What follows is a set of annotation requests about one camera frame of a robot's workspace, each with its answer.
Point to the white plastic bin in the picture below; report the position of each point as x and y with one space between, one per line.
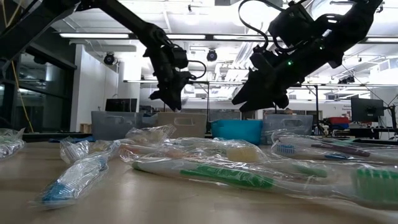
192 130

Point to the red storage bin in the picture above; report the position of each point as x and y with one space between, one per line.
339 120

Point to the smoky transparent plastic bin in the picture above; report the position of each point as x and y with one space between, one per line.
289 124
112 127

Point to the black track light cluster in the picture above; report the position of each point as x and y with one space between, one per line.
346 80

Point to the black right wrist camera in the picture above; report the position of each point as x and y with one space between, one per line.
295 25

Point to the long ceiling light strip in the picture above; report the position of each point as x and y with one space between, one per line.
382 40
93 35
186 36
230 37

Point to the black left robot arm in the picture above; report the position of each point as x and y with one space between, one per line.
130 18

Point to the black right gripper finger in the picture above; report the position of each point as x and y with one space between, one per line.
261 102
253 87

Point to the black ceiling spotlight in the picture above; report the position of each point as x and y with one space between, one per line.
109 58
212 55

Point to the blue storage bin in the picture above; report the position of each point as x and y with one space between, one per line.
342 126

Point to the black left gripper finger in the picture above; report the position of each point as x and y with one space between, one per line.
164 99
177 99

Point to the person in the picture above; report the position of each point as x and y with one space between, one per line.
288 111

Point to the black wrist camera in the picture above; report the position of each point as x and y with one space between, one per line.
295 25
178 57

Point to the blue toothbrush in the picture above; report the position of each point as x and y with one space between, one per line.
285 149
74 180

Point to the black computer monitor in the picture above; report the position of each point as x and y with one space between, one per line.
121 105
367 109

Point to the wooden crate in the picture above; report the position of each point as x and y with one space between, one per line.
87 128

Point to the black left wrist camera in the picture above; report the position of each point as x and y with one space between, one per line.
178 57

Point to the black gantry frame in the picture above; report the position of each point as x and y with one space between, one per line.
311 85
205 82

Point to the teal plastic bin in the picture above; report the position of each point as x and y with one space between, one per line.
236 130

